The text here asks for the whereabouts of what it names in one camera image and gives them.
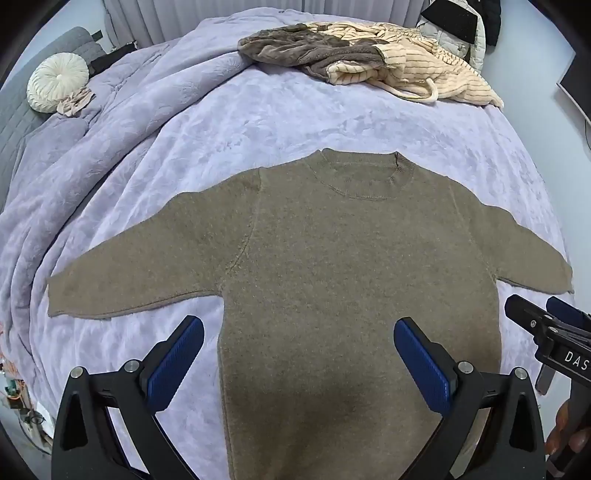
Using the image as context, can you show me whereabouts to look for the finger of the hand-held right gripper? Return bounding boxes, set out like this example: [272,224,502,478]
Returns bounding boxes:
[504,294,557,334]
[546,296,591,334]

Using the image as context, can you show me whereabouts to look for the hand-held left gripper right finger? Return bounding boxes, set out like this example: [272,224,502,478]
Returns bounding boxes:
[393,317,547,480]

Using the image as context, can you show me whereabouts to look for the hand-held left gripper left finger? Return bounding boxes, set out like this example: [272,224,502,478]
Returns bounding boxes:
[51,315,205,480]

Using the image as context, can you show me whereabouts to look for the olive brown knit sweater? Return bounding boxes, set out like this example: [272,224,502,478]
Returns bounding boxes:
[47,148,574,480]

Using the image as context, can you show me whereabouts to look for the person's right hand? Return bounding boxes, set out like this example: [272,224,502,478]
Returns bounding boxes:
[545,401,591,457]

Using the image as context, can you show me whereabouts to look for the flat black monitor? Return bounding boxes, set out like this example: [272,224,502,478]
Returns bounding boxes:
[555,48,591,126]

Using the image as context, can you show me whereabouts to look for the lavender plush blanket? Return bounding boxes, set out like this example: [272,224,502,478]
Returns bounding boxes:
[0,8,573,480]

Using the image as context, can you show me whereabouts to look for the cream striped knit garment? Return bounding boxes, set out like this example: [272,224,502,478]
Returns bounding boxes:
[318,22,505,110]

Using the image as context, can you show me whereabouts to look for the grey quilted sofa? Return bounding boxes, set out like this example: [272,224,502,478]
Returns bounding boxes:
[0,26,100,208]

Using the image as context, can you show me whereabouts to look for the white and black jacket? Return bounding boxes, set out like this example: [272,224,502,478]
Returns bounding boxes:
[416,0,488,75]

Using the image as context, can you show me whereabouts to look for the black puffer jacket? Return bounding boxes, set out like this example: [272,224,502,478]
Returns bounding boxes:
[470,0,502,47]

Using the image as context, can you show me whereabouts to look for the round cream pleated pillow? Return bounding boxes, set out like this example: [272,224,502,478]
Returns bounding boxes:
[27,52,90,113]

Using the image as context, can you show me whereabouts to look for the black cloth item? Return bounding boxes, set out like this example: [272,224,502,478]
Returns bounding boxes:
[88,41,140,75]

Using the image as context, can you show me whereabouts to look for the brown fleece garment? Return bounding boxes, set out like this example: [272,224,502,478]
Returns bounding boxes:
[238,23,393,85]

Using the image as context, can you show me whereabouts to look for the grey curtain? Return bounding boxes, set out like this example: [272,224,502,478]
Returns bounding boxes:
[102,0,431,48]

